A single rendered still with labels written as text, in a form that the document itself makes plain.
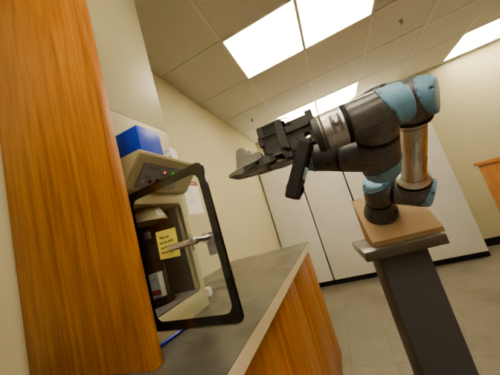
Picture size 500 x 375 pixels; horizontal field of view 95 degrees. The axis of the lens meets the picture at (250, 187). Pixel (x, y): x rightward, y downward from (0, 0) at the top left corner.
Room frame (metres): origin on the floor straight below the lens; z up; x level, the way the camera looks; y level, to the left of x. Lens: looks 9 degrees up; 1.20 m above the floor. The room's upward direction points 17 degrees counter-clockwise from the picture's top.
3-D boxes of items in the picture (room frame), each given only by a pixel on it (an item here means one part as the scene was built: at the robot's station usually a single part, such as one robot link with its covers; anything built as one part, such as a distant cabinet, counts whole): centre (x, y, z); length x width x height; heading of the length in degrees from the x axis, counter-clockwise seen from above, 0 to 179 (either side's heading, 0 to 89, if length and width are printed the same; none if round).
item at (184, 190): (0.62, 0.24, 1.19); 0.30 x 0.01 x 0.40; 65
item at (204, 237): (0.56, 0.18, 1.20); 0.10 x 0.05 x 0.03; 65
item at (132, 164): (0.82, 0.29, 1.46); 0.32 x 0.11 x 0.10; 161
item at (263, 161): (0.45, -0.04, 1.31); 0.09 x 0.05 x 0.02; 71
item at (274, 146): (0.45, -0.11, 1.34); 0.12 x 0.08 x 0.09; 71
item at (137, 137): (0.73, 0.32, 1.56); 0.10 x 0.10 x 0.09; 71
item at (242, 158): (0.47, 0.00, 1.33); 0.09 x 0.03 x 0.06; 71
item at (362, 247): (1.17, -0.58, 0.92); 0.32 x 0.32 x 0.04; 77
